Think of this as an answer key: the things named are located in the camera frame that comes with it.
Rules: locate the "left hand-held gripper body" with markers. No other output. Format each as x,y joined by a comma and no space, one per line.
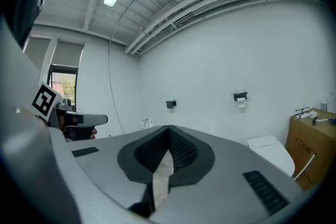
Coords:
44,99

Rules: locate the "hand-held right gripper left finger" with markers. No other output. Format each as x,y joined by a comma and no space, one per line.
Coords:
105,162

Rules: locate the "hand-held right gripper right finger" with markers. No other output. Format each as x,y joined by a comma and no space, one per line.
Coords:
223,191

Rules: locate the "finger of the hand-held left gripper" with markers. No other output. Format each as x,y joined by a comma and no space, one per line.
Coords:
94,119

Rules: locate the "white boxy smart toilet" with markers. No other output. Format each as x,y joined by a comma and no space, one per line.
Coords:
270,152

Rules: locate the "black toilet paper holder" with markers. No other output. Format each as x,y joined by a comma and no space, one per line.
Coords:
240,95

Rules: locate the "person's left hand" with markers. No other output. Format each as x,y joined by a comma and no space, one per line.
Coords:
93,134

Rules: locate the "black-framed window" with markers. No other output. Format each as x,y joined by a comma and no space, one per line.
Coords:
65,86

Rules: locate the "grey roller blind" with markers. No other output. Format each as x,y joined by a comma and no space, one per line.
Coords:
68,53
38,52

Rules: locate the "black holder with towel shelf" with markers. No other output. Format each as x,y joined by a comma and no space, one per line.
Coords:
170,104

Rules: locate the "white plastic pipe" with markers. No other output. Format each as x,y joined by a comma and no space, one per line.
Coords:
305,166

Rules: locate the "large brown cardboard box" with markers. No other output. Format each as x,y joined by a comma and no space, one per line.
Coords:
309,144

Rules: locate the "assorted plumbing fittings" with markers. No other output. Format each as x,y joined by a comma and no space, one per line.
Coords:
307,115

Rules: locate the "white ceiling pipe run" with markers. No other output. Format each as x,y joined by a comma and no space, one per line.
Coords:
210,10

